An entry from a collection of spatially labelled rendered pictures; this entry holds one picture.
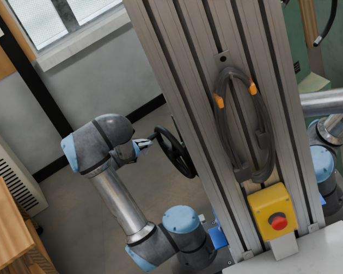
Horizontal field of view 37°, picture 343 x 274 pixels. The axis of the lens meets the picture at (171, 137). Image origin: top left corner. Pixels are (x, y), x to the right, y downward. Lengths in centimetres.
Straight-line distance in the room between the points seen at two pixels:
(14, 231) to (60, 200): 84
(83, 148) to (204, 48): 81
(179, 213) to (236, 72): 91
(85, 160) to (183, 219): 39
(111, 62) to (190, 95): 265
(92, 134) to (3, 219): 141
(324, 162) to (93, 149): 76
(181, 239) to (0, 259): 128
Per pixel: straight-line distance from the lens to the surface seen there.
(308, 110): 157
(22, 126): 358
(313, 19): 392
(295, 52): 235
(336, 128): 179
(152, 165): 347
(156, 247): 172
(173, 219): 174
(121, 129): 165
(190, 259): 184
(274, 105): 103
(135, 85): 373
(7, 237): 284
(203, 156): 105
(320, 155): 178
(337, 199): 188
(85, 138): 163
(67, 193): 364
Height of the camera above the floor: 236
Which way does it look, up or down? 41 degrees down
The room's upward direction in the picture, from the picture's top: 25 degrees counter-clockwise
